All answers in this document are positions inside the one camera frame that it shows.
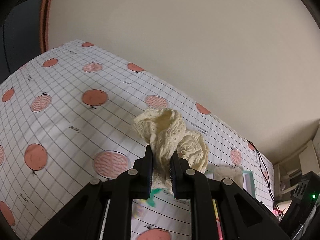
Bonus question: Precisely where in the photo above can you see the pomegranate print grid tablecloth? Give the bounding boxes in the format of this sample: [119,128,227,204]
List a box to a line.
[1,40,274,239]

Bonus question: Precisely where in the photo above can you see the bag of cotton swabs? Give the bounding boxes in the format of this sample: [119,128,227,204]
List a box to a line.
[214,166,244,188]

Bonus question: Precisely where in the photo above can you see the orange wooden frame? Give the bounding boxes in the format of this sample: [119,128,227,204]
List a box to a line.
[39,0,51,53]

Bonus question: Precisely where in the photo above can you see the black cables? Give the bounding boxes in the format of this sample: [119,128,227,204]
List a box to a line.
[245,138,283,215]

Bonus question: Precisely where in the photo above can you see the pink plastic comb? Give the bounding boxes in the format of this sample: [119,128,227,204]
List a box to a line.
[213,199,223,240]

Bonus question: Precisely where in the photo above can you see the teal rimmed white tray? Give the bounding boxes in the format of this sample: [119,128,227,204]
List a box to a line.
[205,171,255,198]

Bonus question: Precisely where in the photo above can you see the green plastic figure toy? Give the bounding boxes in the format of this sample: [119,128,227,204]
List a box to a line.
[146,189,163,207]

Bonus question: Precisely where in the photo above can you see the cream lace scrunchie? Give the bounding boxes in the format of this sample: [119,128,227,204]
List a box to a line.
[132,108,209,193]

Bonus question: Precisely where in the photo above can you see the white shelf unit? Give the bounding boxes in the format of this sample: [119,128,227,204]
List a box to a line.
[273,128,319,200]

